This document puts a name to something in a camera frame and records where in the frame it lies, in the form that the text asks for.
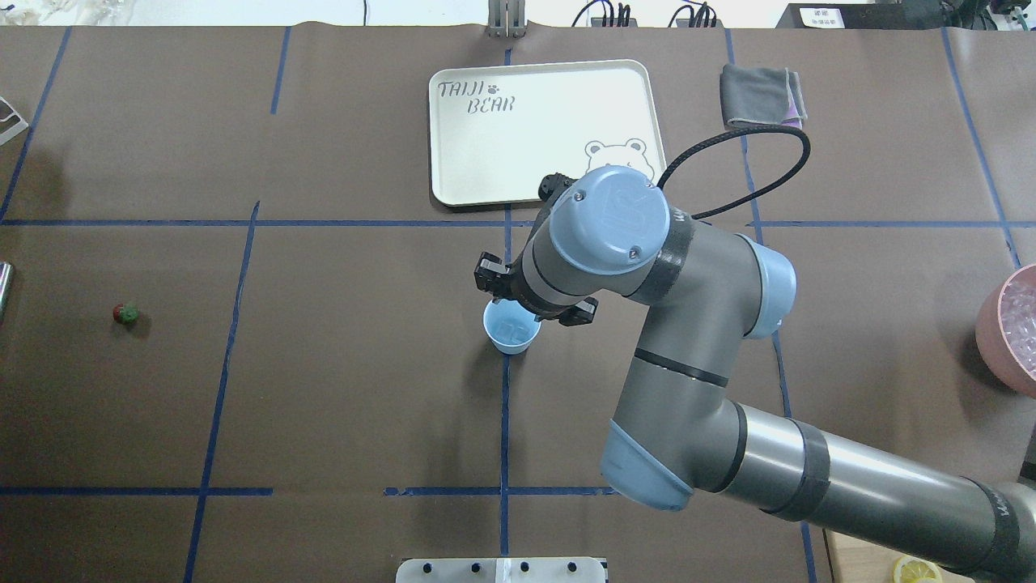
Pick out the steel muddler rod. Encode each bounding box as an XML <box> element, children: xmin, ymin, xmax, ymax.
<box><xmin>0</xmin><ymin>261</ymin><xmax>15</xmax><ymax>320</ymax></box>

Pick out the lemon slices row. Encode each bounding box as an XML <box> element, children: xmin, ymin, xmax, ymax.
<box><xmin>891</xmin><ymin>555</ymin><xmax>944</xmax><ymax>583</ymax></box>

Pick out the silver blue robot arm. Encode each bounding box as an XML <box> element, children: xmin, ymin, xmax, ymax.
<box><xmin>473</xmin><ymin>165</ymin><xmax>1034</xmax><ymax>582</ymax></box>

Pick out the grey purple folded cloth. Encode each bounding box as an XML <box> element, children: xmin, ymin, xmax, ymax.
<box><xmin>720</xmin><ymin>64</ymin><xmax>808</xmax><ymax>129</ymax></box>

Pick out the white cup rack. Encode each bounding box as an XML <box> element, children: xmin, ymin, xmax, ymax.
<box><xmin>0</xmin><ymin>97</ymin><xmax>30</xmax><ymax>147</ymax></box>

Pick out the wooden cutting board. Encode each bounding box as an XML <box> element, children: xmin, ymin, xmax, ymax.
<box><xmin>824</xmin><ymin>529</ymin><xmax>902</xmax><ymax>582</ymax></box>

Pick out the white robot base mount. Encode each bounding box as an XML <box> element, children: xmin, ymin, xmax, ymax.
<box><xmin>395</xmin><ymin>556</ymin><xmax>609</xmax><ymax>582</ymax></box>

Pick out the cream bear serving tray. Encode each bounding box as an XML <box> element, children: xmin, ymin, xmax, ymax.
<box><xmin>427</xmin><ymin>59</ymin><xmax>665</xmax><ymax>207</ymax></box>

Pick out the aluminium frame post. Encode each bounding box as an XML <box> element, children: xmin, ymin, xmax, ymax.
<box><xmin>486</xmin><ymin>0</ymin><xmax>528</xmax><ymax>38</ymax></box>

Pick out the pink bowl of ice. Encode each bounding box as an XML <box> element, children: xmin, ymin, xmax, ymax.
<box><xmin>974</xmin><ymin>263</ymin><xmax>1035</xmax><ymax>398</ymax></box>

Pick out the red strawberry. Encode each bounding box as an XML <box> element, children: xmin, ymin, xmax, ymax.
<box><xmin>112</xmin><ymin>303</ymin><xmax>140</xmax><ymax>327</ymax></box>

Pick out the light blue plastic cup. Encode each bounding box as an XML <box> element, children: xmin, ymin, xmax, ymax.
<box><xmin>482</xmin><ymin>300</ymin><xmax>541</xmax><ymax>355</ymax></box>

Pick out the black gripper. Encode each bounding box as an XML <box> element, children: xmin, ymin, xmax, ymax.
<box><xmin>473</xmin><ymin>252</ymin><xmax>599</xmax><ymax>327</ymax></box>

